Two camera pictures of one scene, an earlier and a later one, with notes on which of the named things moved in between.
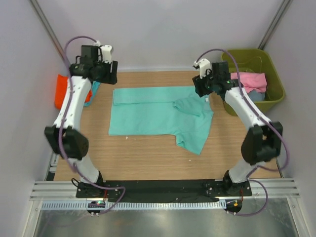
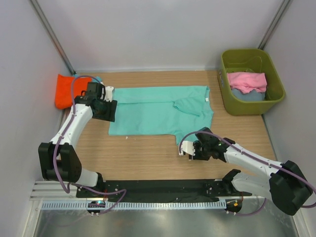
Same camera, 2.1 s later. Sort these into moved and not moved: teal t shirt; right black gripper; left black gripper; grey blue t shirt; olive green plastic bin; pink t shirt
Moved: right black gripper; left black gripper
Not moved: teal t shirt; grey blue t shirt; olive green plastic bin; pink t shirt
